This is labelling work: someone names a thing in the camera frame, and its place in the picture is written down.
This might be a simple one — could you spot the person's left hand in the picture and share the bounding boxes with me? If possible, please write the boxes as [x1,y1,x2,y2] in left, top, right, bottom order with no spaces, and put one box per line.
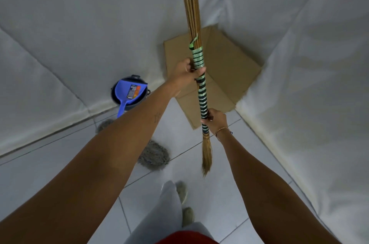
[167,58,206,90]

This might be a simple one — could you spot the person's right hand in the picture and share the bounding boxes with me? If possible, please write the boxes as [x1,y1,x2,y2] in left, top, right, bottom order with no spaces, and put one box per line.
[201,108,232,136]

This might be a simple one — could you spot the stick broom with green-wrapped handle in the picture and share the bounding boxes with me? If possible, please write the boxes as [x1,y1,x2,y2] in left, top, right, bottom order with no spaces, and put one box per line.
[177,0,213,178]

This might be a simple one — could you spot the person's left forearm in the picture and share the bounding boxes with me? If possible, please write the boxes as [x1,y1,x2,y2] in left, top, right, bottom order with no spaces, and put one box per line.
[0,80,180,244]

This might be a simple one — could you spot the person's right forearm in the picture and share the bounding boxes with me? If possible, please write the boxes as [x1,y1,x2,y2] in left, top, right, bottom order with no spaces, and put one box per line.
[216,128,343,244]

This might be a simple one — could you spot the flattened brown cardboard box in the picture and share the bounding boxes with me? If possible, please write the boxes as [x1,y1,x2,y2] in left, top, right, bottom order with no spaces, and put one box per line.
[163,24,262,130]

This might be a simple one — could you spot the dark grey plastic bucket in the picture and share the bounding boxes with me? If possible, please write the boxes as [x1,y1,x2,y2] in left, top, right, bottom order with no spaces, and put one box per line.
[111,75,151,111]

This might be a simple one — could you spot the grey mop head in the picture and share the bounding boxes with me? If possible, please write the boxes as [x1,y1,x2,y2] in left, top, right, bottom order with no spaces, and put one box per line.
[96,119,170,171]

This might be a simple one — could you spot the blue plastic dustpan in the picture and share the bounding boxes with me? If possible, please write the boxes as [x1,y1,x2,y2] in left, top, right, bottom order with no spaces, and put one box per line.
[116,79,148,119]

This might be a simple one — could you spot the person's grey shoe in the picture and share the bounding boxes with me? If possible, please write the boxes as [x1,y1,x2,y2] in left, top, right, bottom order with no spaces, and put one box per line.
[182,207,195,227]
[175,181,188,206]

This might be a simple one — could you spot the person's grey trousers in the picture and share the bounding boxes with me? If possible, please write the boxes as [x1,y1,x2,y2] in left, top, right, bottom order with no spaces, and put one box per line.
[124,180,215,244]

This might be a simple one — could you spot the person's red shirt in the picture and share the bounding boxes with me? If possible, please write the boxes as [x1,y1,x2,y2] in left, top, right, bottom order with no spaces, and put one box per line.
[155,231,220,244]

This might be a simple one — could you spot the white fabric backdrop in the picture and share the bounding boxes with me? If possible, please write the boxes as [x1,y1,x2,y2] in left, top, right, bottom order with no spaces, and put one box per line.
[0,0,369,244]

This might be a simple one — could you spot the thin bead bracelet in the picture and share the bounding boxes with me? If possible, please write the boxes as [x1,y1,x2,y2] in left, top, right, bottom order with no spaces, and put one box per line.
[215,127,233,141]

